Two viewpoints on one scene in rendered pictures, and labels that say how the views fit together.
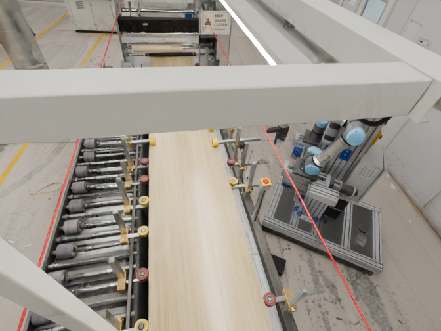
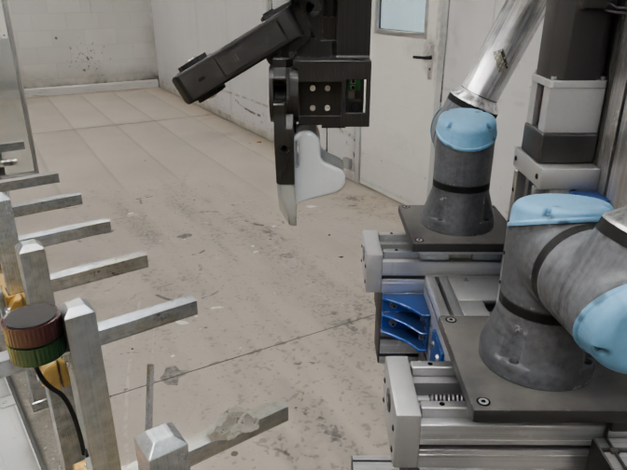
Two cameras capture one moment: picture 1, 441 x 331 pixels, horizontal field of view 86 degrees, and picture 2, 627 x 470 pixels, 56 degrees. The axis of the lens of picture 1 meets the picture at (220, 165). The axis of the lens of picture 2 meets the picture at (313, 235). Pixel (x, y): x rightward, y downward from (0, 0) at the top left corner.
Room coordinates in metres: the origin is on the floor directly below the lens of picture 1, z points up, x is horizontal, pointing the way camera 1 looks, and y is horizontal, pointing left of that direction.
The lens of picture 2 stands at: (1.02, -0.27, 1.51)
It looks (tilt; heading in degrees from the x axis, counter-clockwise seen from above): 23 degrees down; 340
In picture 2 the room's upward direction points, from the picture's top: straight up
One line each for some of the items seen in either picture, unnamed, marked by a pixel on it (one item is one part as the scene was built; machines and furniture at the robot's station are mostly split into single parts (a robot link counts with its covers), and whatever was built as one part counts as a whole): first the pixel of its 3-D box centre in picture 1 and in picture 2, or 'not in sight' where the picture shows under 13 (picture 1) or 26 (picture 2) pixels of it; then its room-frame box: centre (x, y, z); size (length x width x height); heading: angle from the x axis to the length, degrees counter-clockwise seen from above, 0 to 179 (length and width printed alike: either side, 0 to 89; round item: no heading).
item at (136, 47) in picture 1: (170, 47); not in sight; (4.04, 1.01, 1.05); 1.43 x 0.12 x 0.12; 106
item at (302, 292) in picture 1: (292, 302); not in sight; (0.47, -0.55, 0.88); 0.03 x 0.03 x 0.48; 16
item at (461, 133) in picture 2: (321, 124); (464, 145); (2.02, -0.97, 1.21); 0.13 x 0.12 x 0.14; 152
